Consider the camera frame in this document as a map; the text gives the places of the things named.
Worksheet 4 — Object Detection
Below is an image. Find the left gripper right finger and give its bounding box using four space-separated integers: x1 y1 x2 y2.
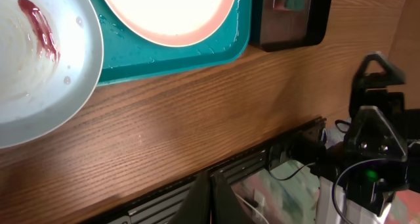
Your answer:
211 173 254 224

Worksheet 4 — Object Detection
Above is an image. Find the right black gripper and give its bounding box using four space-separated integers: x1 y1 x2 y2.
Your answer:
343 52 410 215

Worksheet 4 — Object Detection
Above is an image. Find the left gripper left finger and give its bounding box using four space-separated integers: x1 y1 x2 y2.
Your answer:
169 171 210 224

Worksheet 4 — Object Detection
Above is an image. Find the white pink-rimmed plate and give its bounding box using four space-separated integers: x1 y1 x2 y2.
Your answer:
105 0 235 47

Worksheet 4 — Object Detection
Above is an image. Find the light blue plate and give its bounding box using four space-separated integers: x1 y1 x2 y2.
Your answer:
1 0 104 148

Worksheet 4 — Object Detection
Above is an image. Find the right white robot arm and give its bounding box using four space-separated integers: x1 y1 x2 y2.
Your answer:
316 52 419 223

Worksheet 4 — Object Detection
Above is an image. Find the black rectangular tray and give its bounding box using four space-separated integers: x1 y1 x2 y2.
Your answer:
249 0 332 52

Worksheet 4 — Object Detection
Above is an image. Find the teal plastic tray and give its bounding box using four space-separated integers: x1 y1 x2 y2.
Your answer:
90 0 252 86

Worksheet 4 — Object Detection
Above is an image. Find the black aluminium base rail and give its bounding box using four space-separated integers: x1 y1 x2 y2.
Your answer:
83 117 327 224

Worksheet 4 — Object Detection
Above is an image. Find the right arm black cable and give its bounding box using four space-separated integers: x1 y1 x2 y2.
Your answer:
267 118 388 224

